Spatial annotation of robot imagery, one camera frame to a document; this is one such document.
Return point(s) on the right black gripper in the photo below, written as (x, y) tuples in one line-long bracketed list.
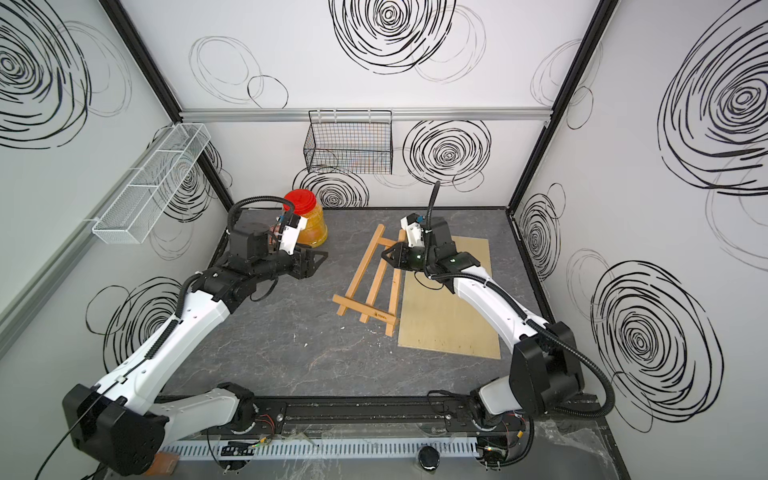
[(399, 261)]

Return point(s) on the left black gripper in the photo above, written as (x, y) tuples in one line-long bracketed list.
[(308, 269)]

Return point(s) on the light plywood board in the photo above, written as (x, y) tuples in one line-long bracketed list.
[(434, 319)]

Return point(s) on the small wooden easel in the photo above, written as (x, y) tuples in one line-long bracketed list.
[(366, 310)]

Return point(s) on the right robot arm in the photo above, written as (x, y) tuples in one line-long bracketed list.
[(544, 372)]

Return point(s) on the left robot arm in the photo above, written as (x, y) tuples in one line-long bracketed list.
[(119, 422)]

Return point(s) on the yellow jar red lid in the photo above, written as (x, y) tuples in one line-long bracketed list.
[(310, 208)]

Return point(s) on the black round knob centre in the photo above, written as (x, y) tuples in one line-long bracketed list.
[(428, 458)]

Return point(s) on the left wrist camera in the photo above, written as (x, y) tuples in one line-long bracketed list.
[(289, 231)]

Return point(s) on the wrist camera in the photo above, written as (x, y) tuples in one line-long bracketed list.
[(414, 230), (289, 231)]

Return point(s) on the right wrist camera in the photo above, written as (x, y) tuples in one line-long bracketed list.
[(414, 230)]

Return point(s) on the black wire basket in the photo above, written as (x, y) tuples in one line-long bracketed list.
[(358, 141)]

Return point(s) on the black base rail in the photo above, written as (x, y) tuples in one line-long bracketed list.
[(449, 411)]

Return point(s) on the white wire shelf basket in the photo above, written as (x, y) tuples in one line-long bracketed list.
[(168, 182)]

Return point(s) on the white slotted cable duct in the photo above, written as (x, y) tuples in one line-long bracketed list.
[(312, 449)]

